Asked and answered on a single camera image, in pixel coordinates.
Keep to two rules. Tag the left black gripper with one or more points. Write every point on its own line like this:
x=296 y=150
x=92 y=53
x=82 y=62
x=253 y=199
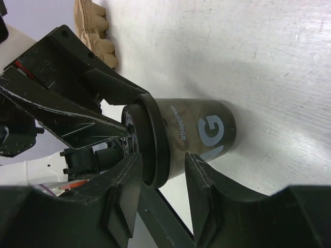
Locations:
x=44 y=84

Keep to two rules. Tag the brown cardboard cup carrier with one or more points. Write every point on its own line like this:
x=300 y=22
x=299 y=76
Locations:
x=91 y=28

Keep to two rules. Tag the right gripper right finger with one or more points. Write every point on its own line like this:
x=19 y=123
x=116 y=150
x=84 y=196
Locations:
x=225 y=213

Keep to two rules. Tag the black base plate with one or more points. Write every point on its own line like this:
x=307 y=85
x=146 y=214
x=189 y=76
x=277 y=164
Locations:
x=163 y=223

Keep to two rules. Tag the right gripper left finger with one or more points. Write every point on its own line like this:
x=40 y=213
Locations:
x=100 y=213

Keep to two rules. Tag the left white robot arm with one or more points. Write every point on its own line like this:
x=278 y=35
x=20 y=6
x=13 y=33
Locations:
x=70 y=164

